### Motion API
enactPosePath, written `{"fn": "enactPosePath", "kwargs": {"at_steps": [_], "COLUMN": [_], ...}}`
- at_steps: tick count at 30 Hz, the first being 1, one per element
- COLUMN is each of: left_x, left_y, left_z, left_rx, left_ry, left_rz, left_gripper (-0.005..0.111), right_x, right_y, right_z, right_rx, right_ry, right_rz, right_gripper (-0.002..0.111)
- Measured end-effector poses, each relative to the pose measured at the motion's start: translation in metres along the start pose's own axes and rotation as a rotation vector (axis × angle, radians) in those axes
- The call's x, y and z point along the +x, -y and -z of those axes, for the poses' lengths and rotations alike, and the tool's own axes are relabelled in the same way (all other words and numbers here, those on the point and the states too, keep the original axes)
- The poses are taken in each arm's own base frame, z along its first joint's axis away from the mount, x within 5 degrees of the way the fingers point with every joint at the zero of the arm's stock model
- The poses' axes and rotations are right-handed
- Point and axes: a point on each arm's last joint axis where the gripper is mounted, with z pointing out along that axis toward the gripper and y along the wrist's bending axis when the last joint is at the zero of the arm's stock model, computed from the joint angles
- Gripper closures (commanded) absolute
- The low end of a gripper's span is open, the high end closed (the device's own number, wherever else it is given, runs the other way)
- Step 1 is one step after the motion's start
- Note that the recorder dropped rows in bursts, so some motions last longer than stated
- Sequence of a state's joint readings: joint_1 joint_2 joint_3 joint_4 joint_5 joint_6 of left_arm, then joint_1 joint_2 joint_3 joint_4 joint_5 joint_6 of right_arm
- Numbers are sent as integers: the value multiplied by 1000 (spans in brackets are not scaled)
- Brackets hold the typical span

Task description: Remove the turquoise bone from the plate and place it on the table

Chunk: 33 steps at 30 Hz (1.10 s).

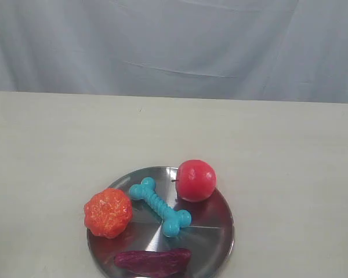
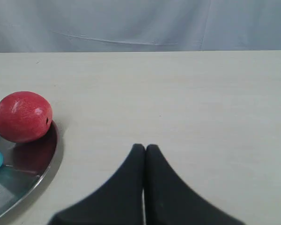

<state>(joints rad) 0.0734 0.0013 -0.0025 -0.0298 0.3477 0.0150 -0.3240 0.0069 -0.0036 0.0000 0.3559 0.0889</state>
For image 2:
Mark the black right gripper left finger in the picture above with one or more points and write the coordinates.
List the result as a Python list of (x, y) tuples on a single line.
[(117, 202)]

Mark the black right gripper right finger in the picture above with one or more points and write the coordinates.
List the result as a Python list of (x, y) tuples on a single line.
[(170, 201)]

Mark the round steel plate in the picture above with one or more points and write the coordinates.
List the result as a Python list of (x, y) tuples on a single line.
[(24, 167)]

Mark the red apple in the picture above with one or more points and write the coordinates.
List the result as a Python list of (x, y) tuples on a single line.
[(24, 117)]

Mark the white backdrop cloth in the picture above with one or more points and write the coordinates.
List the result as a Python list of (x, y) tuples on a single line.
[(139, 25)]

